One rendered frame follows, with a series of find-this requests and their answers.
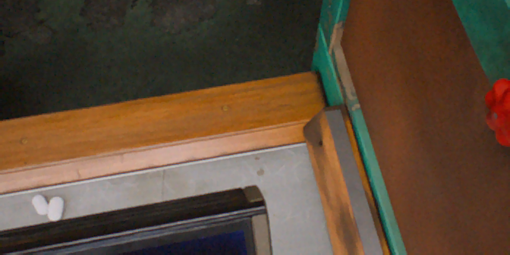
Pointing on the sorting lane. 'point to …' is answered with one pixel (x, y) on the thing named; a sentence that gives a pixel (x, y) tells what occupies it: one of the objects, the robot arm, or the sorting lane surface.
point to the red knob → (499, 111)
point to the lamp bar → (155, 229)
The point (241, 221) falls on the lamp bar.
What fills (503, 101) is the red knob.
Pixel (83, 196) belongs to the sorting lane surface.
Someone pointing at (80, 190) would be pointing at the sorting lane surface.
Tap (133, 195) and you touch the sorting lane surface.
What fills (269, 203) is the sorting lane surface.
